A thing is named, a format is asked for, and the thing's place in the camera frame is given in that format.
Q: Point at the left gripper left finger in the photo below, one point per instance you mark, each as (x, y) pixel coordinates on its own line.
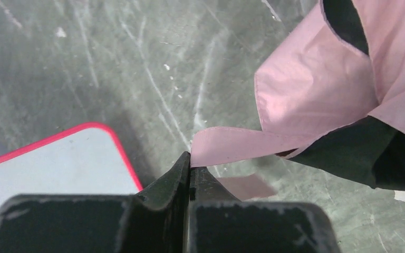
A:
(153, 220)

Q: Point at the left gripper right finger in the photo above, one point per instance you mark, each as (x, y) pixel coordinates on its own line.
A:
(219, 222)

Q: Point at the pink and black umbrella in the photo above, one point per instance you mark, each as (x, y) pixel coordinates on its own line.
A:
(331, 96)

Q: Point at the red framed whiteboard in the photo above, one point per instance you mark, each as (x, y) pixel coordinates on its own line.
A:
(86, 159)

